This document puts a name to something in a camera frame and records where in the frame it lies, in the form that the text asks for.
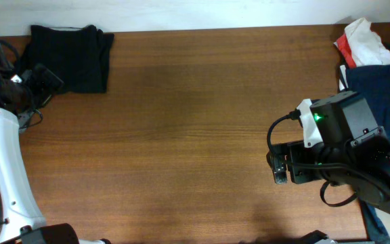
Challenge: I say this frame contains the black shorts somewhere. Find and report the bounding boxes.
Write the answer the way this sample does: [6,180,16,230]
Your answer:
[16,25,114,94]

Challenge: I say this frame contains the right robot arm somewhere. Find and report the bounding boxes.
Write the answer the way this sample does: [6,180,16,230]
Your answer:
[266,91,390,214]

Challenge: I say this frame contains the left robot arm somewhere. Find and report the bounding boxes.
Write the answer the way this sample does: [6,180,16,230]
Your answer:
[0,40,83,244]

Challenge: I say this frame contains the black white striped garment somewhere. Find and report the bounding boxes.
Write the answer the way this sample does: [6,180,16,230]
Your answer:
[337,56,349,92]

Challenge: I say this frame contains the navy blue garment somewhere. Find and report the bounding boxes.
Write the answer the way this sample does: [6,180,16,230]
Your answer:
[346,65,390,243]

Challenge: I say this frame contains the white and red garment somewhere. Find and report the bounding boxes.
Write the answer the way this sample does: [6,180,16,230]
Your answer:
[334,18,390,68]

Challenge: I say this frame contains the right black cable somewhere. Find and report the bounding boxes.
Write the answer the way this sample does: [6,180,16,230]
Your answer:
[265,110,390,218]

